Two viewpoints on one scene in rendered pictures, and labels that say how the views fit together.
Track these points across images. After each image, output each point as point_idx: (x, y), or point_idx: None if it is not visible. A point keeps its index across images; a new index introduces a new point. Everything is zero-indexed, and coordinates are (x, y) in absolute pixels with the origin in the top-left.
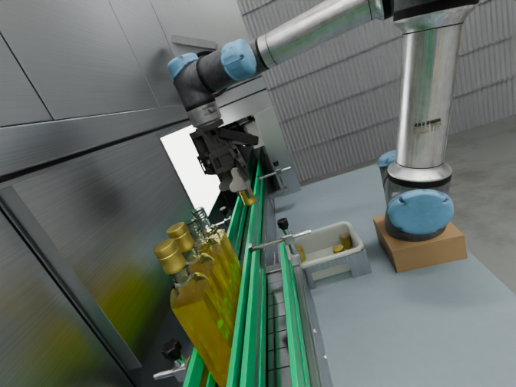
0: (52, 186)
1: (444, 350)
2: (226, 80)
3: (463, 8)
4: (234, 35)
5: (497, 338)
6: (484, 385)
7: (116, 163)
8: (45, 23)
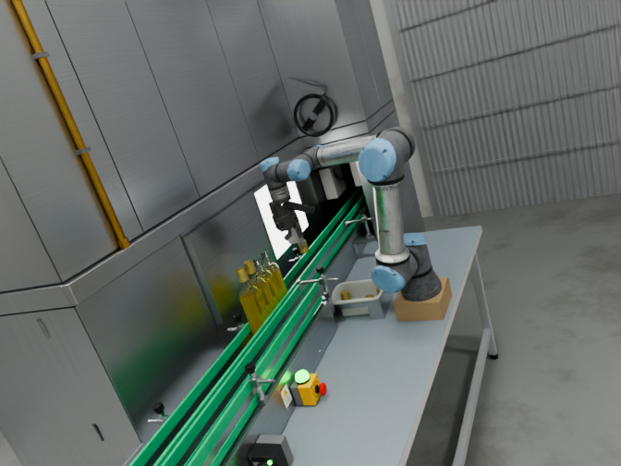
0: (199, 235)
1: (381, 359)
2: (290, 180)
3: (385, 186)
4: (342, 81)
5: (408, 357)
6: (382, 372)
7: (225, 219)
8: (200, 139)
